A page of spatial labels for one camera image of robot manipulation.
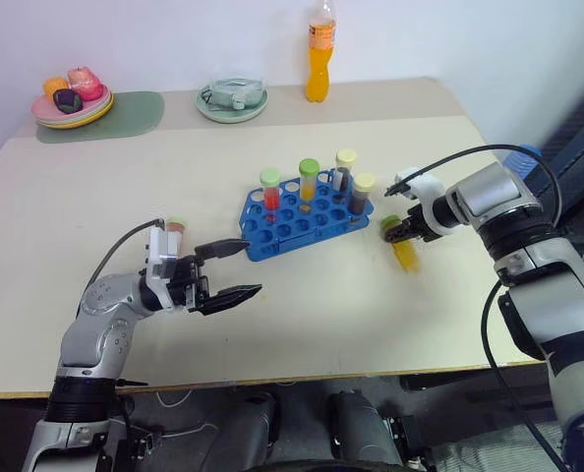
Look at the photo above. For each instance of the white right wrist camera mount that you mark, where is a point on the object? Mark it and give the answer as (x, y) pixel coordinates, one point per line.
(427, 189)

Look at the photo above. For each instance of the dark ribbed panel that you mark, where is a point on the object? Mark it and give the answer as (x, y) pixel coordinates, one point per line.
(579, 147)

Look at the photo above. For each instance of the pink toy peach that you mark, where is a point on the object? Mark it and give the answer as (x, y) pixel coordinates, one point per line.
(85, 83)

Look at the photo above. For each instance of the red liquid green-capped tube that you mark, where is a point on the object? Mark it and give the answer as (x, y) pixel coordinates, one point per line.
(272, 194)

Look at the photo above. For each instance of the orange toy fruit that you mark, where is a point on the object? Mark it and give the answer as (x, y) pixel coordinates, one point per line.
(54, 85)

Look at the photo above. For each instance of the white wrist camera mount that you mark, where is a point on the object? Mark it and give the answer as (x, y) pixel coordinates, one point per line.
(163, 246)
(427, 189)

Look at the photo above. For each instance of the blue plastic object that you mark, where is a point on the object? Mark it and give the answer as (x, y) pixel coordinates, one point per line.
(520, 164)

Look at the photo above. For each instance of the dark liquid pale-capped tube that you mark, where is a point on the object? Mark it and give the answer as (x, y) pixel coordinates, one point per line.
(343, 174)

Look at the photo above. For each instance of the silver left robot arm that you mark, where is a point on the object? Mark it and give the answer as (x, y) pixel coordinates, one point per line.
(93, 339)

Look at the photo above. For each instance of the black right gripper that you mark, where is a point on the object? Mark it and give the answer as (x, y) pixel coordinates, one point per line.
(418, 223)

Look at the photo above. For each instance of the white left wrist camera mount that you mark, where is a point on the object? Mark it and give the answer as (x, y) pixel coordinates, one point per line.
(163, 246)

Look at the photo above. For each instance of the yellow liquid green-capped tube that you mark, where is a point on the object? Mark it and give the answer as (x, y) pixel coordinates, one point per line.
(308, 184)
(407, 255)

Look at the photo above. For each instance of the pink plate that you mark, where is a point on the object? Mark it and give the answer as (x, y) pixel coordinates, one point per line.
(43, 109)

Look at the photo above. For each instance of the brown liquid pale-capped tube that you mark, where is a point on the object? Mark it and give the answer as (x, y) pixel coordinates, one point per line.
(360, 199)

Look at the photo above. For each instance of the pale green plate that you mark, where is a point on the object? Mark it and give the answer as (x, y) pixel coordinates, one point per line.
(228, 114)

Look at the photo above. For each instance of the blue test tube rack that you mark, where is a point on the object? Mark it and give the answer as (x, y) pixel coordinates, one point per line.
(292, 231)

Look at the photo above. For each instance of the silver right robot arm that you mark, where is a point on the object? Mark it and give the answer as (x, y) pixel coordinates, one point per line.
(533, 255)

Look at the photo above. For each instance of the purple toy mangosteen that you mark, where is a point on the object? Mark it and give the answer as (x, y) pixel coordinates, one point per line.
(67, 101)

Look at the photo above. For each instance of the orange drink plastic bottle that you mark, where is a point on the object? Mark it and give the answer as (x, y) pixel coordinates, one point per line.
(320, 69)

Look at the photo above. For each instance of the reddish-brown liquid green-capped tube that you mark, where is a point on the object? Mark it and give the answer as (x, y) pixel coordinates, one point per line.
(176, 227)

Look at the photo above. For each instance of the black bar under table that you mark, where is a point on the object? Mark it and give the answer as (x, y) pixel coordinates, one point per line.
(469, 377)

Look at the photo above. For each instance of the yellow plate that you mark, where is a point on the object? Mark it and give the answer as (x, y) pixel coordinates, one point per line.
(98, 115)

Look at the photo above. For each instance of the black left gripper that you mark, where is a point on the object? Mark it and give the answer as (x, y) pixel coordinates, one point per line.
(184, 282)

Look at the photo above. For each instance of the dark rounded shape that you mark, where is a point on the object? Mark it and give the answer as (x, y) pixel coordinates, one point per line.
(245, 432)
(361, 432)

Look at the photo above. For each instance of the green placemat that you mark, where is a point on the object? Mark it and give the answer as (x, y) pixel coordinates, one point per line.
(134, 115)

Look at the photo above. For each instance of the clear plastic bag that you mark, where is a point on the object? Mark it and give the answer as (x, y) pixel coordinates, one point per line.
(230, 93)

